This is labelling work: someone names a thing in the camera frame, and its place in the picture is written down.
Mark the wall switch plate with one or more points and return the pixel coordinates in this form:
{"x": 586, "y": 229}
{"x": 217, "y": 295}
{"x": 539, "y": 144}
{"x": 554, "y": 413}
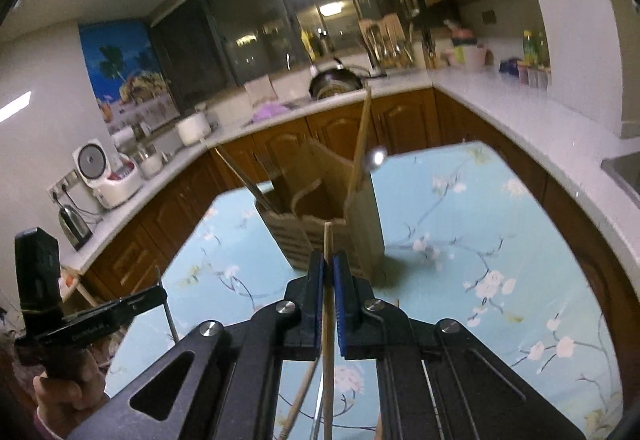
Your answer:
{"x": 489, "y": 16}

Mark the large metal spoon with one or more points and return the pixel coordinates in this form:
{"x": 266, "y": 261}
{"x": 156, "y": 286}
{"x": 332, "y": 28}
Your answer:
{"x": 376, "y": 158}

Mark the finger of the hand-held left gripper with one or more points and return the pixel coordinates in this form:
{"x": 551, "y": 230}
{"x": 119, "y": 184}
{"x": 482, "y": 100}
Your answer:
{"x": 147, "y": 300}

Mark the knife block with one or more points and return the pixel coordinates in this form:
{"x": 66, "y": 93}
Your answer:
{"x": 430, "y": 54}

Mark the pink and green containers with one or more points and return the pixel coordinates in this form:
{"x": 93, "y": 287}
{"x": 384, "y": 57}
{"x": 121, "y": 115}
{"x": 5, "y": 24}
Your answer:
{"x": 470, "y": 54}

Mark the beach fruit wall poster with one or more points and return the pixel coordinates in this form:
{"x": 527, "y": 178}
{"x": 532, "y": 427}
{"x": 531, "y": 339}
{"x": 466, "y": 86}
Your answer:
{"x": 120, "y": 64}

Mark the steel electric kettle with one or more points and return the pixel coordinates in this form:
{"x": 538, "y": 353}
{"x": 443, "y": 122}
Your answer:
{"x": 75, "y": 227}

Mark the dark bottle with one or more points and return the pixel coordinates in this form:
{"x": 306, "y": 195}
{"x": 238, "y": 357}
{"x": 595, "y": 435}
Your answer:
{"x": 321, "y": 45}

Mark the black wok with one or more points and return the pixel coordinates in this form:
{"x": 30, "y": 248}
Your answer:
{"x": 332, "y": 82}

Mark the dark kitchen window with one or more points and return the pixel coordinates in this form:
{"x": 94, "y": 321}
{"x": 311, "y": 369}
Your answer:
{"x": 240, "y": 19}

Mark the wall socket strip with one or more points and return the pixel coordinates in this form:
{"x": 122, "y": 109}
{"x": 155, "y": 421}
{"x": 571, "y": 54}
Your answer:
{"x": 62, "y": 190}

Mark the wooden cutting board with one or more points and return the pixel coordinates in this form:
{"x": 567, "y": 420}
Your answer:
{"x": 367, "y": 32}

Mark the steel gas stove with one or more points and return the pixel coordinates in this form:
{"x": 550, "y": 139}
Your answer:
{"x": 625, "y": 174}

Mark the white rice cooker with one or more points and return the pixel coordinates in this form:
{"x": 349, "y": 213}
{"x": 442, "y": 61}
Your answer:
{"x": 92, "y": 164}

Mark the dark thin chopstick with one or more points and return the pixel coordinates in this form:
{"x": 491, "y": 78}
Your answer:
{"x": 250, "y": 186}
{"x": 237, "y": 174}

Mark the wooden stool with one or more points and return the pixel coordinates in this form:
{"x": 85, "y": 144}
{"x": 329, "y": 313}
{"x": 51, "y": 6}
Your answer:
{"x": 74, "y": 292}

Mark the floral blue tablecloth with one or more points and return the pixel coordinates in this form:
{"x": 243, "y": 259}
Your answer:
{"x": 450, "y": 245}

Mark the purple cloth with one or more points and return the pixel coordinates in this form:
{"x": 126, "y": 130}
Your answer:
{"x": 272, "y": 110}

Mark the cutlery drying rack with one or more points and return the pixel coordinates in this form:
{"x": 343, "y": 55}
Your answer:
{"x": 395, "y": 52}

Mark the curved sink faucet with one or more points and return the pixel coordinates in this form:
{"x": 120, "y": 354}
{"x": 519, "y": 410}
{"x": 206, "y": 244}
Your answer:
{"x": 289, "y": 62}

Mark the wooden utensil holder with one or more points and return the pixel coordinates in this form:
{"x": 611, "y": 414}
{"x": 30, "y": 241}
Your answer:
{"x": 365, "y": 230}

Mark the yellow bottle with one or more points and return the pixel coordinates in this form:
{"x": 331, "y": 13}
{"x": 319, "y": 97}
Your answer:
{"x": 306, "y": 44}

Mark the white electric pot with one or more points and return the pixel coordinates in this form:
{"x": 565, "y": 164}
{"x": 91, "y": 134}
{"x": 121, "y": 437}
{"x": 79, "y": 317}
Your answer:
{"x": 194, "y": 128}

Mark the twisted metal chopstick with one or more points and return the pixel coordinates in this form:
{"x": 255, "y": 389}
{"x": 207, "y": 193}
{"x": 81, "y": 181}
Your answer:
{"x": 316, "y": 425}

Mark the ceiling light panel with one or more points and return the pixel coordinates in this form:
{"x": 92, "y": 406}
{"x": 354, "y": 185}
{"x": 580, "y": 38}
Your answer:
{"x": 15, "y": 107}

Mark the person's left hand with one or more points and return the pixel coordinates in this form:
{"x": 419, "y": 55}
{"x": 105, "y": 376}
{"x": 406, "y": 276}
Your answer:
{"x": 70, "y": 400}

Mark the row of lidded cups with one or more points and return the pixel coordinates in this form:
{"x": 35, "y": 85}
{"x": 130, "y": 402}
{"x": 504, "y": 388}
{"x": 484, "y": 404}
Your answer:
{"x": 530, "y": 74}

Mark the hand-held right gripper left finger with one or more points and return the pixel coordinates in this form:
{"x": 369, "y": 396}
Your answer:
{"x": 315, "y": 305}

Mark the wooden chopstick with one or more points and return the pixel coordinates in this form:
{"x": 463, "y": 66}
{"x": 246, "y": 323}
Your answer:
{"x": 328, "y": 240}
{"x": 361, "y": 139}
{"x": 300, "y": 400}

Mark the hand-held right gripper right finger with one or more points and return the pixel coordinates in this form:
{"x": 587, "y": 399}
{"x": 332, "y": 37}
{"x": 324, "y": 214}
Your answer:
{"x": 341, "y": 310}

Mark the beige hanging towel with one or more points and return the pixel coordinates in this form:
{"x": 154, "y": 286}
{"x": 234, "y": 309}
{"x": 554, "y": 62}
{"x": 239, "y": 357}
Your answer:
{"x": 260, "y": 89}

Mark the small white blender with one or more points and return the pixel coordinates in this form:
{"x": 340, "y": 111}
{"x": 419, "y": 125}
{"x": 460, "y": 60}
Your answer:
{"x": 150, "y": 164}

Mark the green drink bottle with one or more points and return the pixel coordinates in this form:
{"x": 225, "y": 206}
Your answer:
{"x": 530, "y": 49}

